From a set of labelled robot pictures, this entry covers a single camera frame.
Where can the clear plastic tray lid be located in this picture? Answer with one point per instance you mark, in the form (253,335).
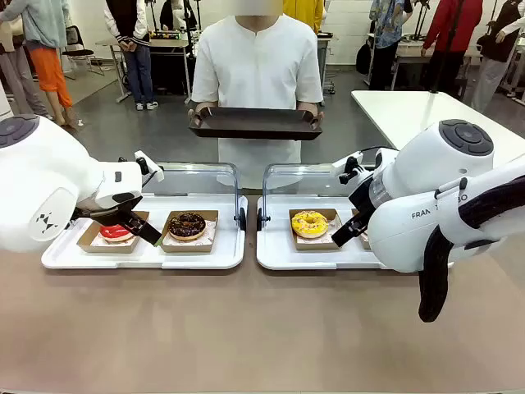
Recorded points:
(197,176)
(299,176)

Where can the black backpack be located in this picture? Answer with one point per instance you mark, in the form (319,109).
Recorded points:
(363,59)

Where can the red glazed donut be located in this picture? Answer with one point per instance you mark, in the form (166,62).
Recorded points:
(88,242)
(112,234)

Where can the beige background work table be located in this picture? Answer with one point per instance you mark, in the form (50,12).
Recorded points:
(172,45)

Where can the white display tray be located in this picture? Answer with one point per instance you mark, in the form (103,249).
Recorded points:
(143,260)
(279,246)

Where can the person's left hand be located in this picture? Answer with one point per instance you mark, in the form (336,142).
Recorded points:
(318,116)

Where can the chocolate sprinkled donut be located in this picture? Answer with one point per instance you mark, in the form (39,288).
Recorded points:
(186,225)

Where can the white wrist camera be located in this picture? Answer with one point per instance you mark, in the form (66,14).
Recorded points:
(348,164)
(149,166)

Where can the chocolate donut in box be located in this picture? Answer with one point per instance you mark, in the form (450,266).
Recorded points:
(172,246)

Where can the yellow glazed donut in box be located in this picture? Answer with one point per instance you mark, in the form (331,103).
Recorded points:
(316,245)

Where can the white printed paper liner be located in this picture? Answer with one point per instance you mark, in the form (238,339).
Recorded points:
(210,232)
(334,223)

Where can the person in varsity jacket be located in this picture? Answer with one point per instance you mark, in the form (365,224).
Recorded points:
(137,49)

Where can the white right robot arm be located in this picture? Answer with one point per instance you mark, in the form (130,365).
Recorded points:
(410,230)

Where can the black office chair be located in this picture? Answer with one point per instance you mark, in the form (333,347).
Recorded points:
(76,49)

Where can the white side table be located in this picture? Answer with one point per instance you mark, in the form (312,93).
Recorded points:
(410,111)

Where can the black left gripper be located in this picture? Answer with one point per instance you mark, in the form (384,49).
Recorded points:
(102,207)

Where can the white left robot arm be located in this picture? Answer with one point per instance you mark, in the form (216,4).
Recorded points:
(41,164)

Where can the person's right forearm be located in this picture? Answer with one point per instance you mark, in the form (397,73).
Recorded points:
(207,103)

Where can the person in white shirt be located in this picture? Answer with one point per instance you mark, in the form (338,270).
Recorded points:
(256,65)

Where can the person's right hand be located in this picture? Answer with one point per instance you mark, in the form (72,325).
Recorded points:
(196,115)

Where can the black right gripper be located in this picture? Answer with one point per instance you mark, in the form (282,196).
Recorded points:
(363,197)

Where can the person's left forearm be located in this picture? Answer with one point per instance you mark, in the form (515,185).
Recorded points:
(307,104)

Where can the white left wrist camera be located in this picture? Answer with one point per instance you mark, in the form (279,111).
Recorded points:
(149,166)

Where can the person in red jacket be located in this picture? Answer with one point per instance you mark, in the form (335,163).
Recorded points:
(455,28)

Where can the white cylindrical appliance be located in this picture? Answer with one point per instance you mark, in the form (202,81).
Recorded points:
(4,102)

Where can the dark brown serving tray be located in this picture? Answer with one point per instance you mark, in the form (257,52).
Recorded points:
(254,123)

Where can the black lid hinge knob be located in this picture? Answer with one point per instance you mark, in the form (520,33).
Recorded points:
(243,217)
(259,219)

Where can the person in black vest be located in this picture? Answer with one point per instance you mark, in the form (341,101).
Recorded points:
(498,49)

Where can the figure with orange shorts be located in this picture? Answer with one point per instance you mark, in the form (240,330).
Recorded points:
(45,61)

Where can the person in yellow jacket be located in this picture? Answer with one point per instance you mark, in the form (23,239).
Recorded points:
(303,14)

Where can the yellow sprinkled donut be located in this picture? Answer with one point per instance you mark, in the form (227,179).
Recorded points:
(309,225)

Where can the person in patterned blue shirt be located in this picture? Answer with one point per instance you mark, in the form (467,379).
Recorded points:
(385,41)

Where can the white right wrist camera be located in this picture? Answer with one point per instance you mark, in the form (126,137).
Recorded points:
(348,164)

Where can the dark sprinkled donut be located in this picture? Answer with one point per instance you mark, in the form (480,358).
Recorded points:
(363,242)

